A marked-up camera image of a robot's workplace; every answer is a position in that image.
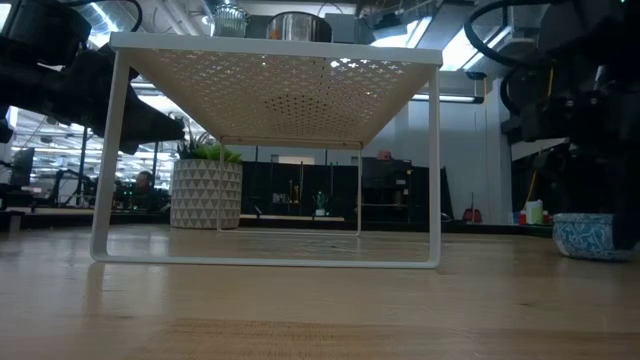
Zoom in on white perforated metal shelf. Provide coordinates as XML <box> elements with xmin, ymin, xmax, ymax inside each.
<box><xmin>89</xmin><ymin>32</ymin><xmax>445</xmax><ymax>270</ymax></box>

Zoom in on white plastic jug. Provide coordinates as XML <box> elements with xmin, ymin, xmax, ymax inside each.
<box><xmin>524</xmin><ymin>199</ymin><xmax>545</xmax><ymax>226</ymax></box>

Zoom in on long ceiling light fixture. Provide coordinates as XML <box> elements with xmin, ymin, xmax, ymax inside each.
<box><xmin>412</xmin><ymin>92</ymin><xmax>485</xmax><ymax>105</ymax></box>

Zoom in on blue patterned candle tin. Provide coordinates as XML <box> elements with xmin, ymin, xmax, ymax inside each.
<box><xmin>552</xmin><ymin>213</ymin><xmax>634</xmax><ymax>263</ymax></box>

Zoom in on person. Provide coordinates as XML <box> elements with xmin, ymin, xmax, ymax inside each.
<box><xmin>130</xmin><ymin>170</ymin><xmax>170</xmax><ymax>211</ymax></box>

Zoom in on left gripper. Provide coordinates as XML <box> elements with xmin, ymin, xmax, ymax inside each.
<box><xmin>49</xmin><ymin>39</ymin><xmax>187</xmax><ymax>154</ymax></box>

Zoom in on black office cabinets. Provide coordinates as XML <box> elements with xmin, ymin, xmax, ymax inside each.
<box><xmin>241</xmin><ymin>157</ymin><xmax>451</xmax><ymax>224</ymax></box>

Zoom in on tin can orange label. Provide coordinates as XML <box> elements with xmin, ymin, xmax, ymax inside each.
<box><xmin>266</xmin><ymin>10</ymin><xmax>334</xmax><ymax>44</ymax></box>

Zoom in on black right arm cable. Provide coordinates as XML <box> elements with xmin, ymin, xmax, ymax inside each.
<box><xmin>463</xmin><ymin>0</ymin><xmax>556</xmax><ymax>69</ymax></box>

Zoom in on black computer monitor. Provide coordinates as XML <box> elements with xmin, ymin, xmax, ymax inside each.
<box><xmin>9</xmin><ymin>147</ymin><xmax>36</xmax><ymax>189</ymax></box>

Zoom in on succulent in triangle-pattern pot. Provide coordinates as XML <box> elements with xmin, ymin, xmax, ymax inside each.
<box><xmin>169</xmin><ymin>127</ymin><xmax>245</xmax><ymax>230</ymax></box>

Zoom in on yellow extension cable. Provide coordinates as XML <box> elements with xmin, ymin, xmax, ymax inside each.
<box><xmin>525</xmin><ymin>67</ymin><xmax>556</xmax><ymax>201</ymax></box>

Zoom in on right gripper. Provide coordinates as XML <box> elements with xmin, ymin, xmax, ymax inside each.
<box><xmin>502</xmin><ymin>64</ymin><xmax>640</xmax><ymax>251</ymax></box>

